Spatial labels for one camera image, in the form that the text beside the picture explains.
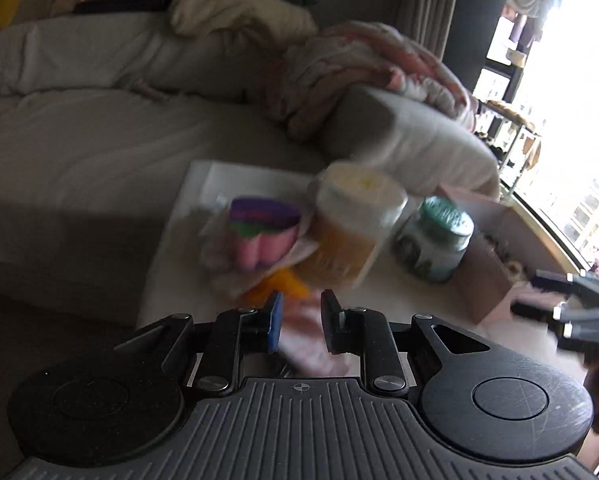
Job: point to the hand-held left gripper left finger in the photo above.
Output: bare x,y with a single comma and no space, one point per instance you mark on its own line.
274,324

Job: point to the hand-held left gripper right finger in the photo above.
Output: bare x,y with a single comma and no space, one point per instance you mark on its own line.
331,330

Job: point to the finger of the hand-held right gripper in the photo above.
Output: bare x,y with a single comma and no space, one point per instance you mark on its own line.
532,309
554,280

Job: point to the pink striped soft item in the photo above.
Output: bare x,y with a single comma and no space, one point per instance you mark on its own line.
312,345

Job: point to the orange soft item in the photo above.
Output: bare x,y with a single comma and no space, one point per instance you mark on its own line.
279,285

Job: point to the rainbow heart soft toy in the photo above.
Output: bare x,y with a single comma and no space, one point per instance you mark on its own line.
264,230

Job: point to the brown cardboard box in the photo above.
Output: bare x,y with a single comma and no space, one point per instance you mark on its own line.
484,265

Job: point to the orange label jar white lid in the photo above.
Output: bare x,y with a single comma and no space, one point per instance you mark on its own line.
349,220

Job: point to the green lid glass jar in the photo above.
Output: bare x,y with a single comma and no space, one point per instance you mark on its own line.
437,240

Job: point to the small white table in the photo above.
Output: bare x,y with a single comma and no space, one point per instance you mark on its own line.
189,240

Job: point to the metal shelf rack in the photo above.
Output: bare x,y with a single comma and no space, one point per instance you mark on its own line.
512,135

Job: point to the grey pillow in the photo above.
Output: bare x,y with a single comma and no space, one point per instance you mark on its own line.
409,135

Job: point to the grey sofa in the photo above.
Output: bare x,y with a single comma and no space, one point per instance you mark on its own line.
89,150

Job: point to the pink patterned blanket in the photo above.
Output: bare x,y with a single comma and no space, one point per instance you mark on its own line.
374,60

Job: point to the grey curtain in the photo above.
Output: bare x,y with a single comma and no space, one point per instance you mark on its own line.
427,5

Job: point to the cream pillow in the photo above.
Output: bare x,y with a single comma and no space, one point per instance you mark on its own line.
234,10

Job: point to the black flat item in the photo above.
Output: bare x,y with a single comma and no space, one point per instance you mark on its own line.
124,2

